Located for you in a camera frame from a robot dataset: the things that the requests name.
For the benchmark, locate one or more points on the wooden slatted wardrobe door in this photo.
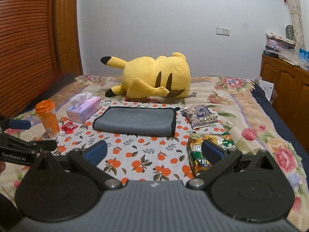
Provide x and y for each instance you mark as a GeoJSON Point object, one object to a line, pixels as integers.
{"type": "Point", "coordinates": [39, 44]}

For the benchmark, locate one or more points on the wooden sideboard cabinet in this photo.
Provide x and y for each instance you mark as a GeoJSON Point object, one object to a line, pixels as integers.
{"type": "Point", "coordinates": [291, 103]}

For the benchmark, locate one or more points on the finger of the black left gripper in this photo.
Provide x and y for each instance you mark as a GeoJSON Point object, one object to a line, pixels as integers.
{"type": "Point", "coordinates": [13, 143]}
{"type": "Point", "coordinates": [8, 123]}

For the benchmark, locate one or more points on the yellow Pikachu plush toy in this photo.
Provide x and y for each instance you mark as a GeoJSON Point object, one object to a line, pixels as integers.
{"type": "Point", "coordinates": [145, 76]}

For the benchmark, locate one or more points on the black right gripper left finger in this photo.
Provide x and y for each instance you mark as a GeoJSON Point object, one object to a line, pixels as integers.
{"type": "Point", "coordinates": [85, 162]}

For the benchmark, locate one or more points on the purple tissue box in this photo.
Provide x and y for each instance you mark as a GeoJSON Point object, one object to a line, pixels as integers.
{"type": "Point", "coordinates": [83, 106]}

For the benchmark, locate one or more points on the stack of books and papers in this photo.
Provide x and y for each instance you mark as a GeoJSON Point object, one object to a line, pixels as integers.
{"type": "Point", "coordinates": [281, 48]}

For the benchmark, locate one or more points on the white wall switch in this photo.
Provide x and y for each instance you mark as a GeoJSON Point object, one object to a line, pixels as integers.
{"type": "Point", "coordinates": [222, 31]}

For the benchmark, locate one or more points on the rolled beige floral fabric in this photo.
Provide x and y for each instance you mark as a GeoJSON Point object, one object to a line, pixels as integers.
{"type": "Point", "coordinates": [296, 17]}

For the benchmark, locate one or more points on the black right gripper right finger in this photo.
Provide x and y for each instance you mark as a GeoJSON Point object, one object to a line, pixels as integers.
{"type": "Point", "coordinates": [222, 161]}

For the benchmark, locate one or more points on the purple and grey towel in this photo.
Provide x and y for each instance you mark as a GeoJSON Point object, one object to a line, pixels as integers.
{"type": "Point", "coordinates": [160, 122]}

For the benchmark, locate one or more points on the orange lidded plastic bottle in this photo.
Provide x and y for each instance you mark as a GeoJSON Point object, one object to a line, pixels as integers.
{"type": "Point", "coordinates": [46, 112]}

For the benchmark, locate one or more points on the purple snack packet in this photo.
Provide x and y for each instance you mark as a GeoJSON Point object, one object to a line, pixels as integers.
{"type": "Point", "coordinates": [199, 116]}

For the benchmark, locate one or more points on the orange print white cloth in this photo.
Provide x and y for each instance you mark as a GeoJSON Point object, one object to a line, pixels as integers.
{"type": "Point", "coordinates": [132, 157]}

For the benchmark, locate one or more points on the floral bed quilt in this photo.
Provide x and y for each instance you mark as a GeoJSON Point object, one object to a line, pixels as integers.
{"type": "Point", "coordinates": [241, 108]}

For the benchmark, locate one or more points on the green yellow snack bag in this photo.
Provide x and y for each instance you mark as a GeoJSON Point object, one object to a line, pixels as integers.
{"type": "Point", "coordinates": [197, 160]}

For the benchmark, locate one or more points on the red candy wrapper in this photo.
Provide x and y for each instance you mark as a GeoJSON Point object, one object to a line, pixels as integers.
{"type": "Point", "coordinates": [69, 127]}

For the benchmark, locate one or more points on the blue white box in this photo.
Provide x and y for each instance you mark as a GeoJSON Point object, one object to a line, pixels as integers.
{"type": "Point", "coordinates": [304, 59]}

